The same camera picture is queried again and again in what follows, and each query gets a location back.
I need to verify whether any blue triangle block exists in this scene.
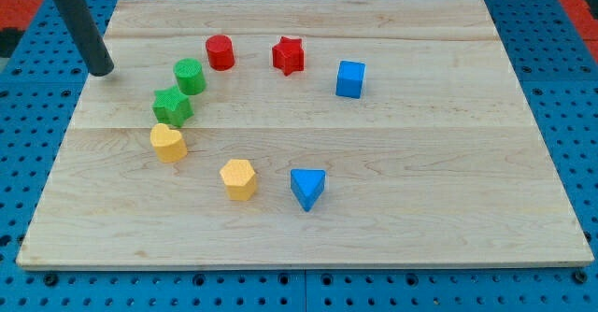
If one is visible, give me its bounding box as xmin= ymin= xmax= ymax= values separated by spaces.
xmin=290 ymin=169 xmax=326 ymax=212

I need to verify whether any light wooden board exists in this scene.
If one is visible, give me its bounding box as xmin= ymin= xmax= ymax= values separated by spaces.
xmin=17 ymin=0 xmax=594 ymax=271

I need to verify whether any yellow hexagon block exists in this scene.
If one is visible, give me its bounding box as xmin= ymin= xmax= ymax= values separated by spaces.
xmin=220 ymin=159 xmax=257 ymax=201

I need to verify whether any blue cube block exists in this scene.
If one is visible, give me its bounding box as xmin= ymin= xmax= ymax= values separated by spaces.
xmin=335 ymin=61 xmax=366 ymax=99

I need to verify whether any red star block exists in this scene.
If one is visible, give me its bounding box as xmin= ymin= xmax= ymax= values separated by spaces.
xmin=272 ymin=36 xmax=305 ymax=76

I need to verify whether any red cylinder block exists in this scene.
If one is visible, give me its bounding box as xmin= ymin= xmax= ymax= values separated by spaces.
xmin=206 ymin=35 xmax=235 ymax=71

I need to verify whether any yellow heart block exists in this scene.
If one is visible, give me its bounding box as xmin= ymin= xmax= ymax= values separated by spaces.
xmin=149 ymin=123 xmax=188 ymax=163

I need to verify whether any green cylinder block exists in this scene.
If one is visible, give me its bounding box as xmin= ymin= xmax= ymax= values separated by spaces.
xmin=173 ymin=58 xmax=206 ymax=95

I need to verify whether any green star block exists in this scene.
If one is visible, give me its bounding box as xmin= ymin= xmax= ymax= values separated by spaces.
xmin=152 ymin=86 xmax=194 ymax=127

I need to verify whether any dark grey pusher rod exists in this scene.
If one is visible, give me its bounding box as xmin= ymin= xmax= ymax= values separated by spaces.
xmin=52 ymin=0 xmax=114 ymax=77

